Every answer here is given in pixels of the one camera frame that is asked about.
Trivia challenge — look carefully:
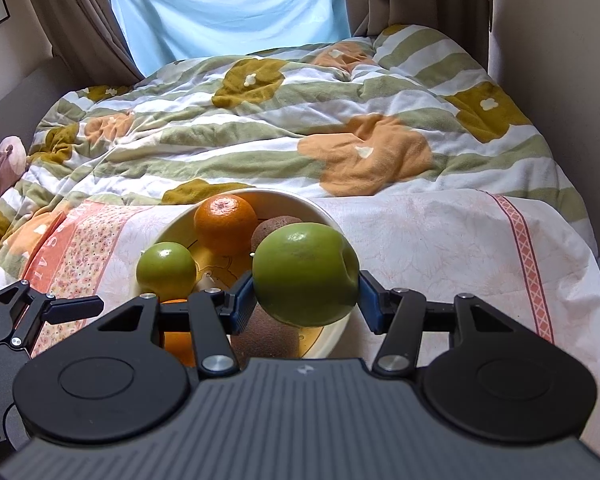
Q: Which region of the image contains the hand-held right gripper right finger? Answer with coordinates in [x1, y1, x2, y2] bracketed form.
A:
[358, 270, 512, 377]

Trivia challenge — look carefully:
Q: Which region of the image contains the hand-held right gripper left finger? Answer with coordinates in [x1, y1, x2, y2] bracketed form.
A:
[97, 275, 255, 378]

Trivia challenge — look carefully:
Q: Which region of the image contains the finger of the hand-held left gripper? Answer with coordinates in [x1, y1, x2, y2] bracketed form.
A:
[0, 280, 105, 352]

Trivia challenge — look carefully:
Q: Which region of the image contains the brown kiwi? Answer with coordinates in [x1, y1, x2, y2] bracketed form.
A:
[230, 305, 301, 359]
[251, 215, 305, 253]

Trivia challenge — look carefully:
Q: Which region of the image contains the green apple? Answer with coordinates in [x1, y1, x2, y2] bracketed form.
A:
[252, 223, 361, 328]
[136, 242, 198, 304]

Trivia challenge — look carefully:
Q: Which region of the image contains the large orange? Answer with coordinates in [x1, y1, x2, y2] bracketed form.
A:
[162, 299, 197, 367]
[194, 194, 259, 256]

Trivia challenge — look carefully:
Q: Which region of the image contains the cream ceramic bowl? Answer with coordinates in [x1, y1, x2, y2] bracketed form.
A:
[155, 188, 353, 359]

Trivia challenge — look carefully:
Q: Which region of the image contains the white pink patterned towel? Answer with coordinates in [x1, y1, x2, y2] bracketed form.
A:
[20, 190, 600, 411]

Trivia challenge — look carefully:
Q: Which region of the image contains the pink plush toy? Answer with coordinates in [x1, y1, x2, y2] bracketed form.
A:
[0, 135, 27, 221]

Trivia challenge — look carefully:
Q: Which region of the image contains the floral striped quilt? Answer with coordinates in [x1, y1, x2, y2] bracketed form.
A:
[0, 22, 600, 306]

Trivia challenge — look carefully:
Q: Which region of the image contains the light blue window sheet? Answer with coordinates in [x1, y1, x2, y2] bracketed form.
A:
[105, 0, 353, 78]

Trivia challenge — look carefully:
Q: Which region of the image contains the grey bed frame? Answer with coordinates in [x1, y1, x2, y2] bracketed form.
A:
[0, 55, 63, 171]

